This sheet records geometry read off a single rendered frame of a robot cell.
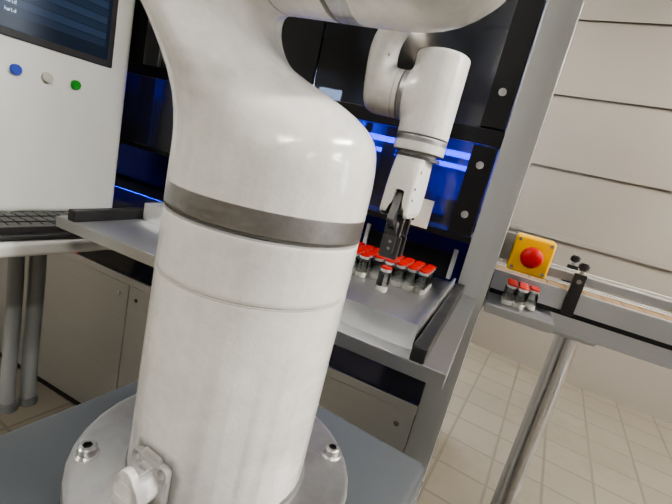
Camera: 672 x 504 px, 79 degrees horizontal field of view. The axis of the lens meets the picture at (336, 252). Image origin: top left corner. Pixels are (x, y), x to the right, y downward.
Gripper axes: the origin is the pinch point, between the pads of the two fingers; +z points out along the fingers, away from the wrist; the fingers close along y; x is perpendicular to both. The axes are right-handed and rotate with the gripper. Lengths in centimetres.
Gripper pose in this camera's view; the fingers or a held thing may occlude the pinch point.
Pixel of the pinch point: (392, 245)
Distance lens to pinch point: 72.0
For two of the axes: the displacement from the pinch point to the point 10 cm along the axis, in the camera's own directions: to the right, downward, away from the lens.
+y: -4.0, 1.1, -9.1
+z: -2.3, 9.5, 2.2
